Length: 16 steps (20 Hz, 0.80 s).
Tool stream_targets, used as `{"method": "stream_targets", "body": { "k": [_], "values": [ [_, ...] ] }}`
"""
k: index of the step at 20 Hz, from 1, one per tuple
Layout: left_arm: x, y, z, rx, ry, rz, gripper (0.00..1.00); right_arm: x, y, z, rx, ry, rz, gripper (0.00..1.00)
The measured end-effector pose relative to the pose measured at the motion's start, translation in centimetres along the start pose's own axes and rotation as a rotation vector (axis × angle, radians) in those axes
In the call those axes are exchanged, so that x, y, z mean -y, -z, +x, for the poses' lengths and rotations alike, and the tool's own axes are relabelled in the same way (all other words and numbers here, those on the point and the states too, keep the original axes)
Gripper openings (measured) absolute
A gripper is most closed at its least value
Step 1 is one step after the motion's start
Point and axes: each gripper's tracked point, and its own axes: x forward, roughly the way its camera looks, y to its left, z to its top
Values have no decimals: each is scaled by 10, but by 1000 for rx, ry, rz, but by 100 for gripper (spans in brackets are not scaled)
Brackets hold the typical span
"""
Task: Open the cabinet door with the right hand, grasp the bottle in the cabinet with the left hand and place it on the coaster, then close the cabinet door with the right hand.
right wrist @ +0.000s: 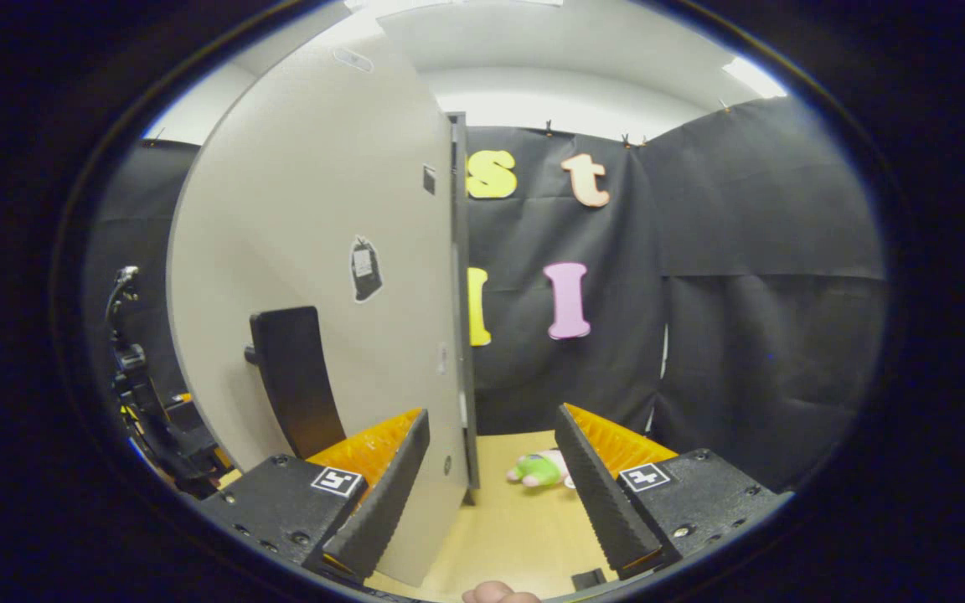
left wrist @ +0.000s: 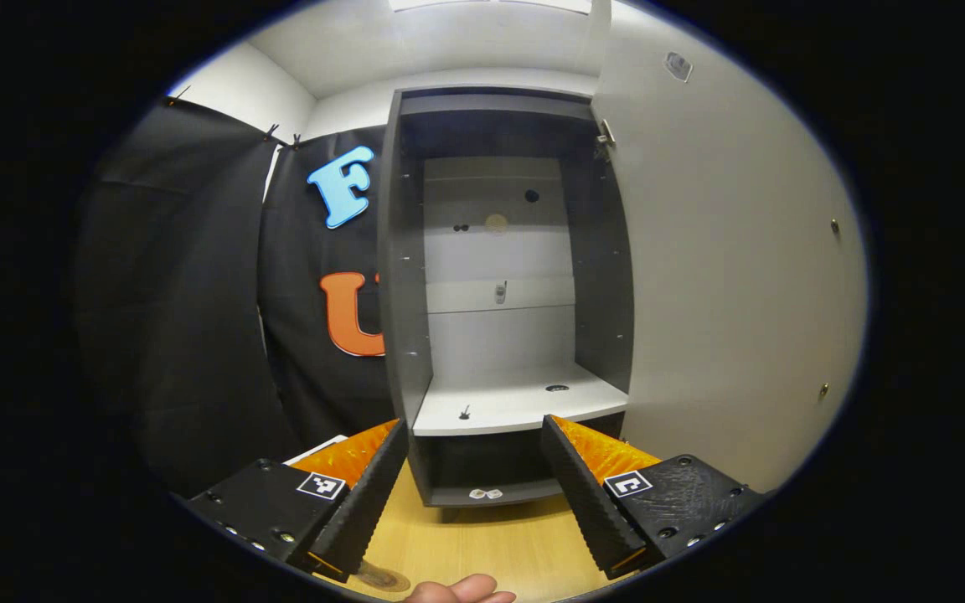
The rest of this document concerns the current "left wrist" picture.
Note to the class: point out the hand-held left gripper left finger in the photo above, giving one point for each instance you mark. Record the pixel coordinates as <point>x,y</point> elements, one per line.
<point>365,502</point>

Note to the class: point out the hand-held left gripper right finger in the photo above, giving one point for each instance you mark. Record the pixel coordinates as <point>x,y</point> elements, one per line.
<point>587,498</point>

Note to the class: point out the grey cabinet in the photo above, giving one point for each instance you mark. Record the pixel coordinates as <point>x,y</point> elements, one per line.
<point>403,293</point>

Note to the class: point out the white cabinet shelf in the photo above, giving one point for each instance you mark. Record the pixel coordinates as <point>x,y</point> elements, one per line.
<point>516,402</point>

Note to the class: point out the metal door hinge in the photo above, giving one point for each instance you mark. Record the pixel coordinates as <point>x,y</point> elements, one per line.
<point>606,138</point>

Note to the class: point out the black backdrop cloth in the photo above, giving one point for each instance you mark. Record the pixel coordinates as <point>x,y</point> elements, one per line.
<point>189,293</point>

